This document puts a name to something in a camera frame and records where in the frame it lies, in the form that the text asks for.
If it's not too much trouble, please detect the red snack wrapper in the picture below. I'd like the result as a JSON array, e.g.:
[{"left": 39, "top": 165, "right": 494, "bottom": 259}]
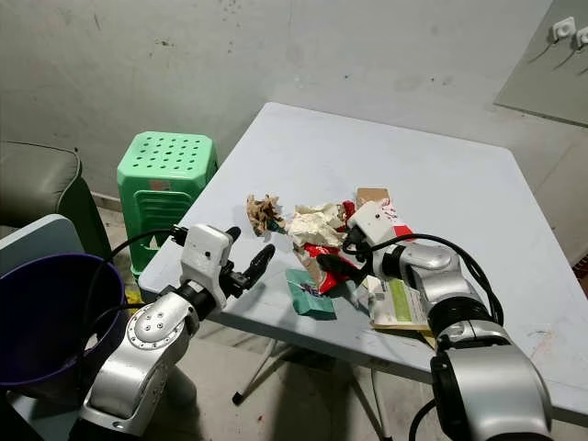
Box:
[{"left": 306, "top": 198, "right": 360, "bottom": 296}]

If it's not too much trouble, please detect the white folding table leg frame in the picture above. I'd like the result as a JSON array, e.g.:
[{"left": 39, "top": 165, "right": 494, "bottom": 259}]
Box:
[{"left": 232, "top": 344, "right": 389, "bottom": 441}]

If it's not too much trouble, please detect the green plastic stool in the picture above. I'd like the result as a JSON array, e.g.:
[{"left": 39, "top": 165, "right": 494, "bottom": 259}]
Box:
[{"left": 117, "top": 130, "right": 220, "bottom": 277}]

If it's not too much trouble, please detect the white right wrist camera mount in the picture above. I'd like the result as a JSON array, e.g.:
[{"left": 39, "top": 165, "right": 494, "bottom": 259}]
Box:
[{"left": 348, "top": 201, "right": 399, "bottom": 252}]

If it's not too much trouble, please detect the crumpled brown paper ball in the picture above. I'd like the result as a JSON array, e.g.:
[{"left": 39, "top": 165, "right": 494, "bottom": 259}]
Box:
[{"left": 245, "top": 192, "right": 287, "bottom": 236}]

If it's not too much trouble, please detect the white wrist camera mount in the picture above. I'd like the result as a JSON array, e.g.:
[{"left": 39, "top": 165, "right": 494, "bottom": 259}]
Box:
[
  {"left": 348, "top": 201, "right": 399, "bottom": 252},
  {"left": 181, "top": 222, "right": 234, "bottom": 300}
]

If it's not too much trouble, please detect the black robot body cable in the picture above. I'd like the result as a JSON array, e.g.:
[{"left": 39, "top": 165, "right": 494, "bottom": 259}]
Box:
[{"left": 408, "top": 399, "right": 438, "bottom": 441}]

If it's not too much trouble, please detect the purple plastic rubbish bin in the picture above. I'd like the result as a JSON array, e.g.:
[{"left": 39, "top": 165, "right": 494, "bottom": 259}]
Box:
[{"left": 0, "top": 254, "right": 130, "bottom": 402}]

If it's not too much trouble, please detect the grey green sofa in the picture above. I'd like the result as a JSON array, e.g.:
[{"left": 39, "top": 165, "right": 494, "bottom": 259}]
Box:
[{"left": 0, "top": 140, "right": 112, "bottom": 264}]

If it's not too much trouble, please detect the crumpled white paper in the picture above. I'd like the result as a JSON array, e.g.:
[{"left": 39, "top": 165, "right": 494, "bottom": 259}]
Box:
[{"left": 284, "top": 201, "right": 346, "bottom": 252}]

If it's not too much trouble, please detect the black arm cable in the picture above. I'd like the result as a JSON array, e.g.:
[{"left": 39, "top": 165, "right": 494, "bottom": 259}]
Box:
[
  {"left": 81, "top": 224, "right": 190, "bottom": 370},
  {"left": 345, "top": 232, "right": 508, "bottom": 324}
]

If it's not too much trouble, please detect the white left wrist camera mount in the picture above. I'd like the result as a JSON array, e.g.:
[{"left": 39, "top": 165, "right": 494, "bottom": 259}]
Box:
[{"left": 181, "top": 222, "right": 234, "bottom": 300}]

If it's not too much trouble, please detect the brown cardboard piece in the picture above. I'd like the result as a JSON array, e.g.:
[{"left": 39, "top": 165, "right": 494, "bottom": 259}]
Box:
[{"left": 355, "top": 186, "right": 392, "bottom": 209}]

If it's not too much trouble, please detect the white green printed packet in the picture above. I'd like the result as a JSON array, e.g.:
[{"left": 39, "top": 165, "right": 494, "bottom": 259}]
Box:
[{"left": 367, "top": 275, "right": 434, "bottom": 334}]

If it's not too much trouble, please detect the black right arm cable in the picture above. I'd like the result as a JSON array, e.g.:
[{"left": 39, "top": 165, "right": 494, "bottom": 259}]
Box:
[{"left": 345, "top": 232, "right": 508, "bottom": 324}]

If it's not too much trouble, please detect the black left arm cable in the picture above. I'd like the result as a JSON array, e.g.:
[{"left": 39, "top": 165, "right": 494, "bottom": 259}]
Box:
[{"left": 81, "top": 224, "right": 190, "bottom": 370}]

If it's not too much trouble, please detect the flat brown paper scrap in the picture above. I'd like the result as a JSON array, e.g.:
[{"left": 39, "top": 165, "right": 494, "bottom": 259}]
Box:
[{"left": 417, "top": 328, "right": 441, "bottom": 351}]

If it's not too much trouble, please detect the teal snack packet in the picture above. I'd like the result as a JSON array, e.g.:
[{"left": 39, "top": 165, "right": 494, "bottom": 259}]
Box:
[{"left": 284, "top": 267, "right": 337, "bottom": 321}]

